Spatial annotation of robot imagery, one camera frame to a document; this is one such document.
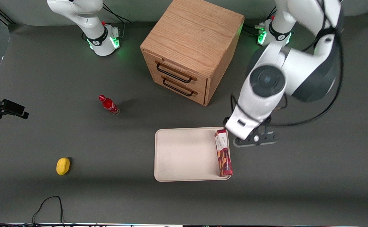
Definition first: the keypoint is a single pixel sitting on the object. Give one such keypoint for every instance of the red cookie box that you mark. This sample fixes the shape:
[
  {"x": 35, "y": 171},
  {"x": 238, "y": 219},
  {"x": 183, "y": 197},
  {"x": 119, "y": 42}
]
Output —
[{"x": 224, "y": 157}]

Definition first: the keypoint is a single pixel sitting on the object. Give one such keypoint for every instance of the beige plastic tray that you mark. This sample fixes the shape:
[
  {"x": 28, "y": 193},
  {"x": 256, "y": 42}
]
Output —
[{"x": 187, "y": 154}]

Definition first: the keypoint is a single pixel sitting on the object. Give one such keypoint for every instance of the wooden drawer front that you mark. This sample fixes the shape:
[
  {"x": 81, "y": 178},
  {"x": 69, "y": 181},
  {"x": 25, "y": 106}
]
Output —
[
  {"x": 200, "y": 96},
  {"x": 199, "y": 82}
]

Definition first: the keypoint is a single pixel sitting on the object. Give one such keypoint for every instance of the yellow lemon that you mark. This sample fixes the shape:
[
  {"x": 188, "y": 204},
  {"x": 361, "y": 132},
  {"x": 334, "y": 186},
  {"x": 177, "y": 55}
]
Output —
[{"x": 62, "y": 166}]

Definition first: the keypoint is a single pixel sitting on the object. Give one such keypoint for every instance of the black stand rod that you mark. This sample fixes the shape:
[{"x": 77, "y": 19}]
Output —
[{"x": 2, "y": 16}]

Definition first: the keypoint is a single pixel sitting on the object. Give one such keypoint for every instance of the red cola bottle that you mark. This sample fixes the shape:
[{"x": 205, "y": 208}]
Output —
[{"x": 109, "y": 105}]

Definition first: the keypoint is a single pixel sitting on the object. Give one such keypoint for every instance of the wooden drawer cabinet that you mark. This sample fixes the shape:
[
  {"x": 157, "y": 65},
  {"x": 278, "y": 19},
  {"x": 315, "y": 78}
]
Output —
[{"x": 193, "y": 31}]

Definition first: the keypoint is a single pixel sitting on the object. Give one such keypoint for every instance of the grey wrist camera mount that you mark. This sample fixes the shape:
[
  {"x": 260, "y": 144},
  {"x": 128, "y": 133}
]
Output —
[{"x": 259, "y": 138}]

